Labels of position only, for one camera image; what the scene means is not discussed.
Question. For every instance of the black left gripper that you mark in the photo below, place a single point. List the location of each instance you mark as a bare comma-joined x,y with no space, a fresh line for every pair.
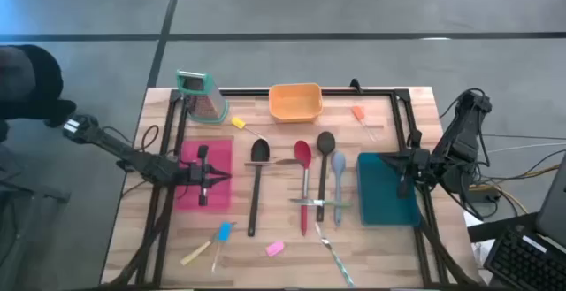
199,173

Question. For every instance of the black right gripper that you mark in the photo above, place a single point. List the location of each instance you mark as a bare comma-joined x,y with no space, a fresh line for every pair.
418,158

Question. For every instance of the black solid serving spoon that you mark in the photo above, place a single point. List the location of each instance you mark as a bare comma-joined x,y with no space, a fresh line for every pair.
260,149

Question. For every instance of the small yellow silicone spatula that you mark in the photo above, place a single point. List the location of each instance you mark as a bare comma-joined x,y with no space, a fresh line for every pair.
239,123

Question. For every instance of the grey-blue silicone spoon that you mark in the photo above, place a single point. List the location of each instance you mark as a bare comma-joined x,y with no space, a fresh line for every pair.
338,160

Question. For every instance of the small orange silicone spatula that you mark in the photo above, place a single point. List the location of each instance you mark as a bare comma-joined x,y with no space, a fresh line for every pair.
358,112

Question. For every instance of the black slotted serving spoon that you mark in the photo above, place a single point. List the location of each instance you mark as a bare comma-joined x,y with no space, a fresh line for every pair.
326,143

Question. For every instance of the small pink silicone spatula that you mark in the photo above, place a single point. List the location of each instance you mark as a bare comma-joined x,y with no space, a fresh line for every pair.
275,249

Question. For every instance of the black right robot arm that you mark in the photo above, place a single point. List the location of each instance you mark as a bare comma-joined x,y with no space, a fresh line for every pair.
460,140

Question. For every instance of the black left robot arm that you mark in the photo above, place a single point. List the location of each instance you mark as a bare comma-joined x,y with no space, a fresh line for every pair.
132,155

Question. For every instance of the pink translucent plastic bin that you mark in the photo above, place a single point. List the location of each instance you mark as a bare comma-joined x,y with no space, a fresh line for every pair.
221,149

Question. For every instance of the teal plastic bin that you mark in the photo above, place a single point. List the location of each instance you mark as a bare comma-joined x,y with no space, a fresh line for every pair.
380,202

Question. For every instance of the green-topped metal box grater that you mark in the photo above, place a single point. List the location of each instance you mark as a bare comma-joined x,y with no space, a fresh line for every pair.
205,103

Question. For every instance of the black clamp knob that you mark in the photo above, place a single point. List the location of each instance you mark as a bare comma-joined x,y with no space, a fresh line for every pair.
356,85

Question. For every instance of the black power strip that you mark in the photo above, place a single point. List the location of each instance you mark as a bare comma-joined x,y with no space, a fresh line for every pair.
482,195

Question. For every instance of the white paper sheet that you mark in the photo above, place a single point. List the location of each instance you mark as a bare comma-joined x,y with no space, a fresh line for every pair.
473,220

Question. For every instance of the orange plastic bin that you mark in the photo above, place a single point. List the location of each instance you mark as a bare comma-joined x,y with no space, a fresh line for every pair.
295,103

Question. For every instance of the black computer keyboard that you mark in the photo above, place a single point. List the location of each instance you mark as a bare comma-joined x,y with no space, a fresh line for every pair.
522,260

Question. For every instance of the grey laptop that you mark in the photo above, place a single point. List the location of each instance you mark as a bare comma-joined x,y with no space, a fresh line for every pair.
555,211

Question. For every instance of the person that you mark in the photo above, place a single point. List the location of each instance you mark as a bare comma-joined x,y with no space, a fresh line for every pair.
31,83

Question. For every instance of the black aluminium table frame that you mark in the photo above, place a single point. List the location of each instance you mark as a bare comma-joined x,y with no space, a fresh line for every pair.
247,92

